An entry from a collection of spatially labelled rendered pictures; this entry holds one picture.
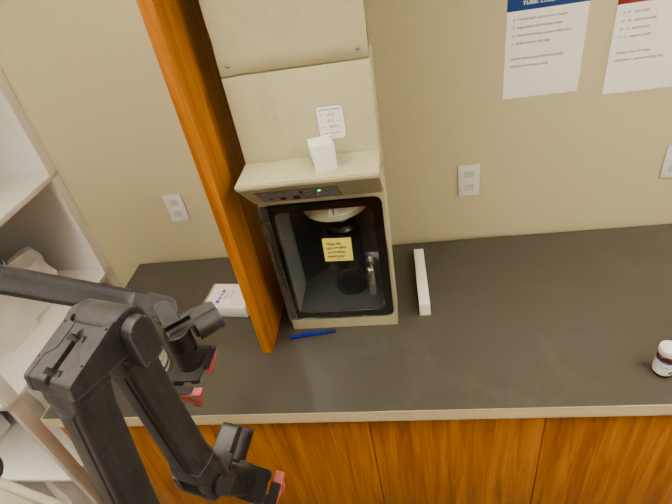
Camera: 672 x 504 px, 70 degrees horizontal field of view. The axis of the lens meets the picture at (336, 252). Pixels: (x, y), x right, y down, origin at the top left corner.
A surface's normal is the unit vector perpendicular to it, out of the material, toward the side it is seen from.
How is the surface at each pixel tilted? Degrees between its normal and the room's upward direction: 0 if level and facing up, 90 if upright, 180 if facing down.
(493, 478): 90
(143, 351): 90
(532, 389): 0
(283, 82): 90
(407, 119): 90
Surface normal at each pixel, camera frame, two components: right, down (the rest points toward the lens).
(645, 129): -0.07, 0.61
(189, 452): 0.90, 0.11
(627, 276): -0.14, -0.79
